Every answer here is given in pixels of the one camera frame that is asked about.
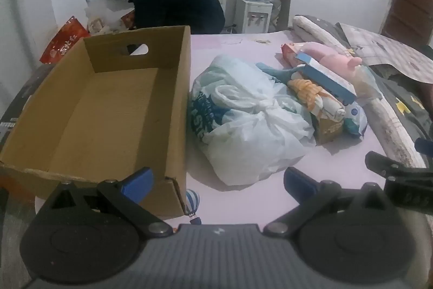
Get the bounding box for cream and red snack packet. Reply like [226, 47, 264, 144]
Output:
[281, 43, 305, 68]

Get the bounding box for white crumpled plastic bag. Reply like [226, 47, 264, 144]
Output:
[84, 0, 131, 35]

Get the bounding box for white water dispenser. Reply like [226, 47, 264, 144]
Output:
[235, 0, 274, 34]

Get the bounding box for long blue and white box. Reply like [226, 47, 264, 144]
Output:
[296, 52, 358, 105]

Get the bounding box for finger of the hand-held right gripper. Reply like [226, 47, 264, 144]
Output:
[415, 137, 433, 154]
[365, 151, 412, 180]

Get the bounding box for grey blanket yellow stars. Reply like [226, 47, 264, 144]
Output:
[333, 21, 433, 156]

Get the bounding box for patterned rolled cloth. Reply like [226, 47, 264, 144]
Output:
[288, 78, 346, 122]

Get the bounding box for white rolled quilt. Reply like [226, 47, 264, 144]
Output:
[292, 15, 427, 168]

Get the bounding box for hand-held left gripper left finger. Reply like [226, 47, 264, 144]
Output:
[41, 167, 173, 237]

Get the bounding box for teal towel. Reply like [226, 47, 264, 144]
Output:
[255, 62, 305, 84]

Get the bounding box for blue and white tissue packet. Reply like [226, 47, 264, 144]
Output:
[343, 104, 369, 137]

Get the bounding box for checked blanket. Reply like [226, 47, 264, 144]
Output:
[339, 22, 433, 85]

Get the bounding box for red printed bag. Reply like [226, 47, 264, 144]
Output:
[40, 16, 90, 65]

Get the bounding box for clear plastic bag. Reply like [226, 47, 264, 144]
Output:
[352, 66, 380, 100]

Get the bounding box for pink plush toy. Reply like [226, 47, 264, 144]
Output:
[318, 50, 363, 73]

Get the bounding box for gold box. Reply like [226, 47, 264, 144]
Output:
[311, 113, 346, 145]

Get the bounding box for white plastic bag blue print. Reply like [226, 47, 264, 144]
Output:
[188, 55, 317, 186]

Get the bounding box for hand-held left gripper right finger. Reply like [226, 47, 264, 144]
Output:
[264, 167, 395, 237]

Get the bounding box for brown cardboard box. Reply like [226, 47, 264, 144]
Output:
[0, 25, 192, 220]

